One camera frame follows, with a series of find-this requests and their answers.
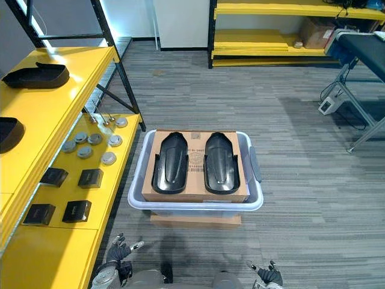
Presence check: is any white control box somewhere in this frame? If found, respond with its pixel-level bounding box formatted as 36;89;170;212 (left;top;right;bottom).
318;95;340;116

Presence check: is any yellow shelf rack black frame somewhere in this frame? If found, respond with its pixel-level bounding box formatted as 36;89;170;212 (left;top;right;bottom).
0;0;147;289

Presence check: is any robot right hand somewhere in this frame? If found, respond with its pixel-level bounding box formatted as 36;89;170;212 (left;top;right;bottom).
246;259;284;286

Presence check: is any flat cardboard box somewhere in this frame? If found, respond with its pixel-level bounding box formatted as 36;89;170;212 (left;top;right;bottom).
150;213;242;230

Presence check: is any black plastic housing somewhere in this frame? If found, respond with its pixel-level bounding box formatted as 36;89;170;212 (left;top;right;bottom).
151;131;190;195
203;131;241;195
0;117;26;155
1;61;71;90

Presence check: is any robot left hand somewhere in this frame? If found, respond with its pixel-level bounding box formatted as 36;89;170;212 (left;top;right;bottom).
106;232;145;263

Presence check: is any black cable bundle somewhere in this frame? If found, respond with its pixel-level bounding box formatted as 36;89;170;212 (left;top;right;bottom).
322;0;385;17

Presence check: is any conveyor belt with aluminium frame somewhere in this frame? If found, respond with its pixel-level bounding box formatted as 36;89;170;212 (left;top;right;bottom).
318;28;385;155

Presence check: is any small black box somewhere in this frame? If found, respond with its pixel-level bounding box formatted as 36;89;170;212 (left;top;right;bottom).
61;200;93;224
22;203;57;226
39;167;69;188
77;168;105;190

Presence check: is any long yellow shelf rack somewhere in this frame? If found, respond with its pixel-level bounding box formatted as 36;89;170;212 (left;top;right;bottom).
208;0;385;70

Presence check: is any translucent plastic storage bin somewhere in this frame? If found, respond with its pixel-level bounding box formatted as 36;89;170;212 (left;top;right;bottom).
127;129;265;218

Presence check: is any white panel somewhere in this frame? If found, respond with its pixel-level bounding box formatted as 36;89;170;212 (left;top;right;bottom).
152;0;211;52

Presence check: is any brown cardboard box with label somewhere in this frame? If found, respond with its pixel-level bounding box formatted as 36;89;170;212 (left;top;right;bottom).
298;17;337;50

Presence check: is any printed cardboard box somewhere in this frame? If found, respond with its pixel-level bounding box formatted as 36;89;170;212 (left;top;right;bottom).
141;129;251;204

